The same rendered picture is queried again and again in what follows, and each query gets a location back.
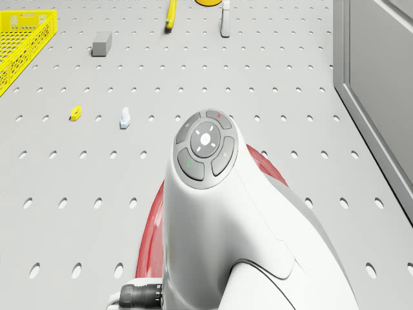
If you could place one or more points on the red plate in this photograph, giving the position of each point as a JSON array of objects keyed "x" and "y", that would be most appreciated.
[{"x": 151, "y": 232}]

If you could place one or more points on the bolt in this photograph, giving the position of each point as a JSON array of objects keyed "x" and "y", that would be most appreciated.
[{"x": 125, "y": 120}]

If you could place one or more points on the yellow bowl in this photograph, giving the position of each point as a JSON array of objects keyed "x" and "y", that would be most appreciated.
[{"x": 208, "y": 2}]

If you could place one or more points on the small white bottle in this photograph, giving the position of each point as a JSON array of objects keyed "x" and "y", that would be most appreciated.
[{"x": 225, "y": 22}]

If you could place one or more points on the yellow basket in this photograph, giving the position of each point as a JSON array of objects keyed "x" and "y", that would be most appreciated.
[{"x": 22, "y": 42}]

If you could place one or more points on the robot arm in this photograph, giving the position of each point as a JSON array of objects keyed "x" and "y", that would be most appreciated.
[{"x": 219, "y": 226}]

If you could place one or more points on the banana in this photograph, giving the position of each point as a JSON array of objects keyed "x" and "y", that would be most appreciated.
[{"x": 171, "y": 16}]

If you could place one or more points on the small yellow nut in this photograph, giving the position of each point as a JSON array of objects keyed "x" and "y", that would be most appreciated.
[{"x": 75, "y": 114}]

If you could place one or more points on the grey cube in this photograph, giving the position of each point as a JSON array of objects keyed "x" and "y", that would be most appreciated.
[{"x": 100, "y": 45}]

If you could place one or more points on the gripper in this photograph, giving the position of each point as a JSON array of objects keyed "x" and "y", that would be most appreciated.
[{"x": 142, "y": 295}]

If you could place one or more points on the white cabinet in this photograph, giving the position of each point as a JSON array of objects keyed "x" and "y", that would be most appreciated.
[{"x": 380, "y": 64}]

